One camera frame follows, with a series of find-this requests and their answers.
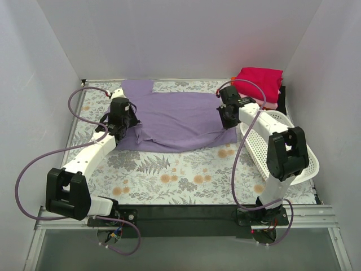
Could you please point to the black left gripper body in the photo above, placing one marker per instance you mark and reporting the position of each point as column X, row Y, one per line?
column 118, row 131

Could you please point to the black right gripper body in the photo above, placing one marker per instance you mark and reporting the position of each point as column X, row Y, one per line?
column 225, row 118

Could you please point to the purple t shirt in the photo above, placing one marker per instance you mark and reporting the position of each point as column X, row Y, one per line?
column 173, row 122

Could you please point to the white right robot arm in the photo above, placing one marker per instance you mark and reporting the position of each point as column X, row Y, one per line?
column 286, row 157

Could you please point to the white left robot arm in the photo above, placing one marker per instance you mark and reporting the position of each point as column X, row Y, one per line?
column 67, row 191

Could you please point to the magenta folded t shirt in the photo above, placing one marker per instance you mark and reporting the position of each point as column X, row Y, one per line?
column 264, row 78

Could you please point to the black folded t shirt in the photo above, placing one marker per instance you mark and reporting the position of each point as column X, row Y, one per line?
column 281, row 100

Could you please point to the floral patterned table mat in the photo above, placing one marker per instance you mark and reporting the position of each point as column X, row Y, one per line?
column 197, row 177

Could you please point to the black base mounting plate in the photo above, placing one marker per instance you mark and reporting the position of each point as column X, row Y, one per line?
column 190, row 220

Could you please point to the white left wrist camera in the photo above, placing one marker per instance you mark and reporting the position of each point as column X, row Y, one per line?
column 118, row 93

